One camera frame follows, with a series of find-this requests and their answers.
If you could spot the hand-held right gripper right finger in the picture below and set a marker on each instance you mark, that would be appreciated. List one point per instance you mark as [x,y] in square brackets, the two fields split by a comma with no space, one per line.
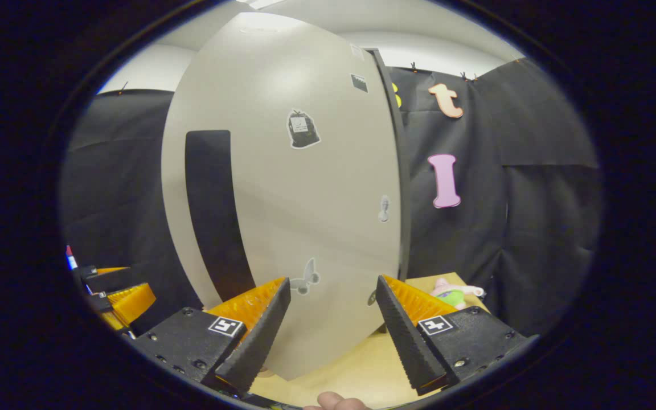
[408,336]

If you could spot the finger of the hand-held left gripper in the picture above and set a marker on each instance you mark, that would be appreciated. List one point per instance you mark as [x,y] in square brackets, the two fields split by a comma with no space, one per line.
[131,302]
[111,280]

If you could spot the beige cabinet door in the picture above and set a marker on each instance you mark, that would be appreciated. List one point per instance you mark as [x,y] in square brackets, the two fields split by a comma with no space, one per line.
[316,199]

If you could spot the pink and green plush toy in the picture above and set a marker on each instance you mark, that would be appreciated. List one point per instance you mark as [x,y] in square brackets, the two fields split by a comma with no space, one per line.
[450,296]

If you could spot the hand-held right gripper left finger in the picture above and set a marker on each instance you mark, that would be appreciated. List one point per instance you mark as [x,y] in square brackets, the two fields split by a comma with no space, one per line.
[259,336]

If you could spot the black backdrop cloth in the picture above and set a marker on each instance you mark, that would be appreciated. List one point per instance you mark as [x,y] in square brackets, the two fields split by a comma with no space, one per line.
[521,199]
[117,182]

